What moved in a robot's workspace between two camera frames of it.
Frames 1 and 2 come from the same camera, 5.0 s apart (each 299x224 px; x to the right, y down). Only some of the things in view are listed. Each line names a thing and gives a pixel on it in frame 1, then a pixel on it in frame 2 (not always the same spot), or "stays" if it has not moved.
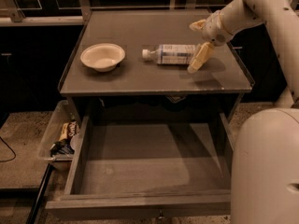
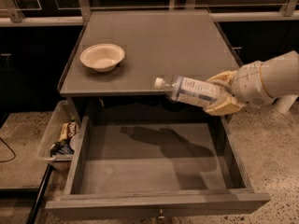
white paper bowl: x=103 y=57 stays
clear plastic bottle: x=171 y=54 -> x=190 y=91
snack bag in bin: x=68 y=130 stays
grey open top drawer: x=149 y=163 stays
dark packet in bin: x=62 y=147 stays
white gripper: x=212 y=28 -> x=249 y=82
